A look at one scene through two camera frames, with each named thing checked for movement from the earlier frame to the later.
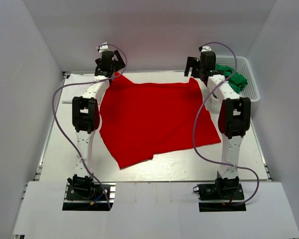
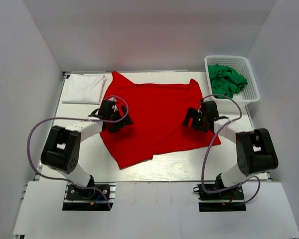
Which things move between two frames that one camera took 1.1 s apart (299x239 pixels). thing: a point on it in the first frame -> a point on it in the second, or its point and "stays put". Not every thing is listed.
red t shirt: (138, 121) stays put
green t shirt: (236, 80) stays put
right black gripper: (192, 62) -> (193, 114)
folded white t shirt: (76, 90) stays put
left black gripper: (120, 63) -> (125, 122)
